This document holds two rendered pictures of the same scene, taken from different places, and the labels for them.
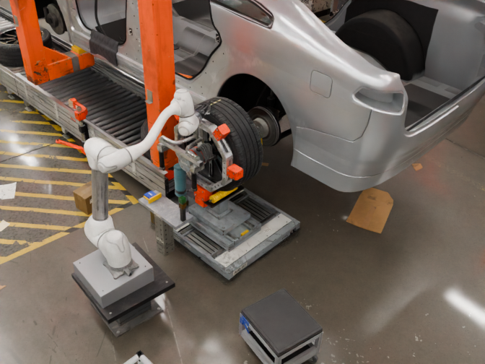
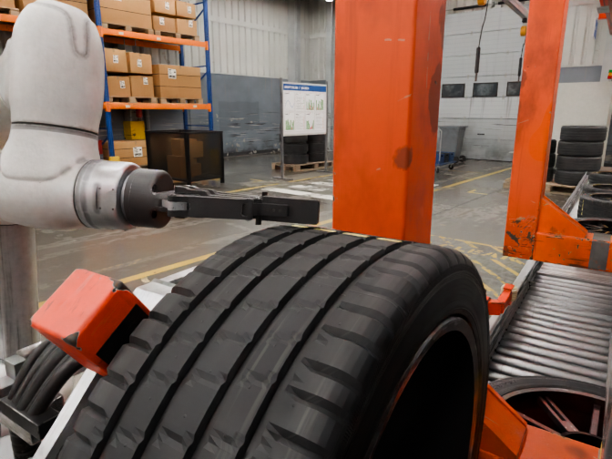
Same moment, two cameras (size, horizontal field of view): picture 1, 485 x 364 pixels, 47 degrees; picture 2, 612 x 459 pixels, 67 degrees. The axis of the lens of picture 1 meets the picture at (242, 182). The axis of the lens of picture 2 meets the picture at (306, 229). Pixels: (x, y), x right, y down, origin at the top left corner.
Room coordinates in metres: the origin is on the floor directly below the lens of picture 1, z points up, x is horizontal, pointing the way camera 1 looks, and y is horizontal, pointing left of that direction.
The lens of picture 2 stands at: (3.25, -0.30, 1.32)
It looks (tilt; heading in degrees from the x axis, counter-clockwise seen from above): 14 degrees down; 81
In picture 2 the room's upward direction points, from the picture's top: straight up
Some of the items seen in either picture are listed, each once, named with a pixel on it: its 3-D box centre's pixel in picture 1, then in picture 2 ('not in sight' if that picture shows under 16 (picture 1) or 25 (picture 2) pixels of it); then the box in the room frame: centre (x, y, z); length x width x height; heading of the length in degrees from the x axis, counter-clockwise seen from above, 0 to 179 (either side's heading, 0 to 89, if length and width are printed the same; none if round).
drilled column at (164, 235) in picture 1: (164, 230); not in sight; (3.12, 0.58, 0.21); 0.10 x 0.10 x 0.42; 47
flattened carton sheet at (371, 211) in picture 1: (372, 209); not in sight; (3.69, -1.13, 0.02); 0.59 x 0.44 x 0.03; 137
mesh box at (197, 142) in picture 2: not in sight; (185, 157); (2.38, 8.90, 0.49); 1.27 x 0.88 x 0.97; 131
